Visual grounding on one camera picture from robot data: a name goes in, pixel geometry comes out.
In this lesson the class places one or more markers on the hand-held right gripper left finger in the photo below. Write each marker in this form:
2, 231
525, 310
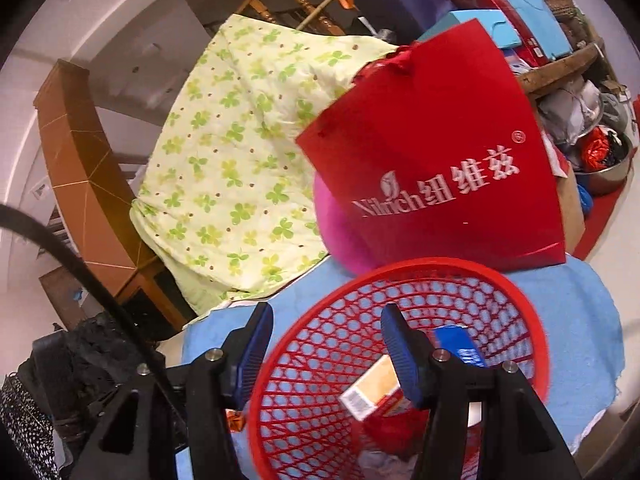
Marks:
256, 347

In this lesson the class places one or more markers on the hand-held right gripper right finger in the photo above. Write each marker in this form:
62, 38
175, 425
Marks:
400, 355

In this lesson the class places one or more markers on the red plastic mesh basket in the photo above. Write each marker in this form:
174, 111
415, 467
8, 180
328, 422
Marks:
425, 267

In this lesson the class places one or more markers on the orange cream cardboard box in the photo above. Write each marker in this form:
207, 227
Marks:
372, 385

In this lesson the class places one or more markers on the blue snack packet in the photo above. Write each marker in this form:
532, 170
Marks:
460, 342

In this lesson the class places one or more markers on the red plastic bag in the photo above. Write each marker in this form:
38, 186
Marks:
395, 430
597, 150

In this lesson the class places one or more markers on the orange wrapper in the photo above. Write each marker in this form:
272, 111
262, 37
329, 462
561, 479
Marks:
236, 420

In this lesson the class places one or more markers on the white crumpled paper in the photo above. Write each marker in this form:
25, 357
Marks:
380, 462

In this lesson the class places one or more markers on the pink pillow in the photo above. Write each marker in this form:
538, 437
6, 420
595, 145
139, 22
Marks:
335, 230

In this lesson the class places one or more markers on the light blue towel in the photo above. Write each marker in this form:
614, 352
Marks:
575, 310

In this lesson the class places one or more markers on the green clover print quilt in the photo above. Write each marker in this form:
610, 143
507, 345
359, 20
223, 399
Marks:
225, 160

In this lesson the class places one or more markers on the wooden door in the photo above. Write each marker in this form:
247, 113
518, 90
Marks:
60, 295

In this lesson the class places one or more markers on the red paper gift bag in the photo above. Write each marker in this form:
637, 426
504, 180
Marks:
425, 135

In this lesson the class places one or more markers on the black white spotted cloth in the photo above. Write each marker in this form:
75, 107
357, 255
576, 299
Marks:
25, 425

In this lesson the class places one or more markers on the brown wooden cabinet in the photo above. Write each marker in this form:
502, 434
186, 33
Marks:
75, 160

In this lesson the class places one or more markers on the metal bowl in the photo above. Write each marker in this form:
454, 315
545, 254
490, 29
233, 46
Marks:
607, 175

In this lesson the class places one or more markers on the grey cloth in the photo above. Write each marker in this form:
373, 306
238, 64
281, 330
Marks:
570, 110

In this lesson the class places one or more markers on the bamboo pole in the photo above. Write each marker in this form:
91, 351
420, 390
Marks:
320, 10

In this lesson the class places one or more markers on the light blue cardboard box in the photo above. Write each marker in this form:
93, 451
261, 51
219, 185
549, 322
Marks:
470, 16

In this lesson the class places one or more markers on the red cardboard box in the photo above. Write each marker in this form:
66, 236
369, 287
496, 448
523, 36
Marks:
500, 5

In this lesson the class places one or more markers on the woven wicker basket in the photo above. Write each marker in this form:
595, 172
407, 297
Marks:
562, 7

